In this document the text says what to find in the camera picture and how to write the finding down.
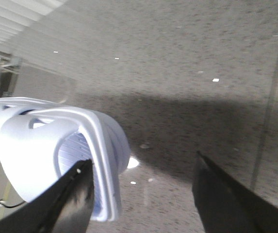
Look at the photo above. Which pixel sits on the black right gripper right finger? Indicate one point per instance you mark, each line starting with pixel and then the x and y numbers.
pixel 226 206

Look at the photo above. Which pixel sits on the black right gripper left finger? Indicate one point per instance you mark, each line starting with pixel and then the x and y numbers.
pixel 66 207

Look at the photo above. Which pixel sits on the light blue slipper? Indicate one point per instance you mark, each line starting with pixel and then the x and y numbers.
pixel 108 146
pixel 35 151

